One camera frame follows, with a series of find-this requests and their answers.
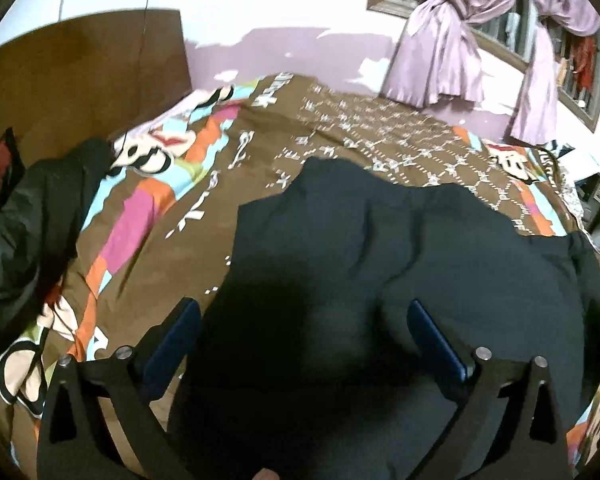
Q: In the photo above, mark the wide purple curtain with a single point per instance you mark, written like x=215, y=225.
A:
x=440, y=50

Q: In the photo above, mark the black jacket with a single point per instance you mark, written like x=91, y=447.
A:
x=360, y=270

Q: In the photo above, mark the dark cloth pile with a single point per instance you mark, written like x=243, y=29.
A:
x=35, y=230

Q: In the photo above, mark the narrow purple curtain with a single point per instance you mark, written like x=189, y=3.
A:
x=540, y=90

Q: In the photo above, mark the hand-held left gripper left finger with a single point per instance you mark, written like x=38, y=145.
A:
x=172, y=345

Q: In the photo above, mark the wooden headboard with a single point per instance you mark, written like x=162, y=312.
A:
x=80, y=75

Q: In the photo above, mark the red hanging garment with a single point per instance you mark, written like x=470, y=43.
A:
x=586, y=60

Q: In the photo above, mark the brown printed blanket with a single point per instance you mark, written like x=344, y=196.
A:
x=190, y=175

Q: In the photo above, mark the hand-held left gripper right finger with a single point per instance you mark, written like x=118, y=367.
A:
x=437, y=342

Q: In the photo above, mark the pink curtains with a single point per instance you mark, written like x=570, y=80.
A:
x=525, y=30

